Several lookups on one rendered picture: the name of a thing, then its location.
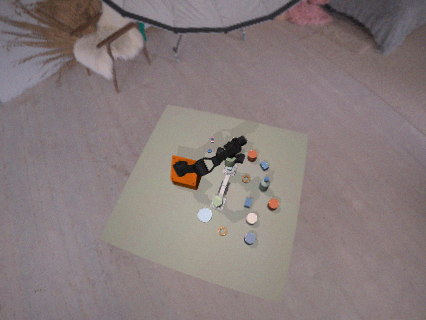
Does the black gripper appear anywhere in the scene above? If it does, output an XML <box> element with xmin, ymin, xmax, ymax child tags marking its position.
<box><xmin>216</xmin><ymin>147</ymin><xmax>245</xmax><ymax>164</ymax></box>

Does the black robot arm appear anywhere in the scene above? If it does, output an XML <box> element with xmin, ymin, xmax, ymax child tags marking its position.
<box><xmin>172</xmin><ymin>136</ymin><xmax>247</xmax><ymax>177</ymax></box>

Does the orange-red cylinder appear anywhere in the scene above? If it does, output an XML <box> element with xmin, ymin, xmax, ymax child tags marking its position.
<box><xmin>267</xmin><ymin>198</ymin><xmax>279</xmax><ymax>211</ymax></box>
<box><xmin>247</xmin><ymin>150</ymin><xmax>258</xmax><ymax>162</ymax></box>

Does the small blue block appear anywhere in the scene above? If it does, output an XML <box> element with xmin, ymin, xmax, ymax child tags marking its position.
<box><xmin>244</xmin><ymin>198</ymin><xmax>252</xmax><ymax>208</ymax></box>
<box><xmin>260</xmin><ymin>161</ymin><xmax>269</xmax><ymax>171</ymax></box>

